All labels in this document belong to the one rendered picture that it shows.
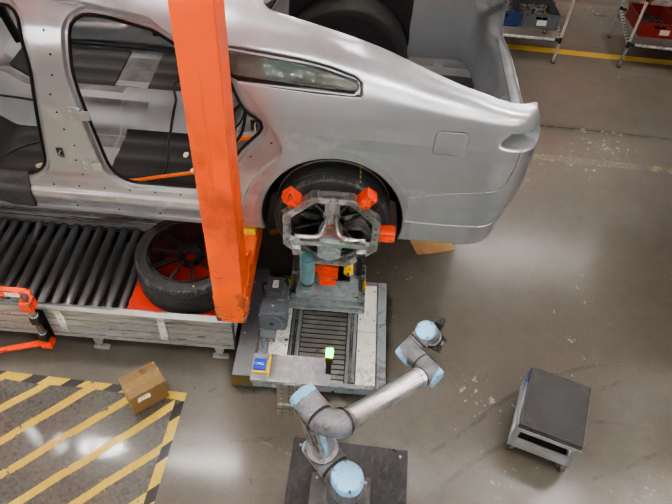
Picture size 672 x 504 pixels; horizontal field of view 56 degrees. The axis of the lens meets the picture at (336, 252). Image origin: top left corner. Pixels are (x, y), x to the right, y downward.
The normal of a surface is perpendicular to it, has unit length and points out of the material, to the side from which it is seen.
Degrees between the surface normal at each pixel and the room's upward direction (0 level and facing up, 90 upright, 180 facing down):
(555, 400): 0
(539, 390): 0
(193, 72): 90
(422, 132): 90
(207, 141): 90
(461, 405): 0
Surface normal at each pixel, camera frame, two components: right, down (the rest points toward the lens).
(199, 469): 0.05, -0.66
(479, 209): 0.03, 0.75
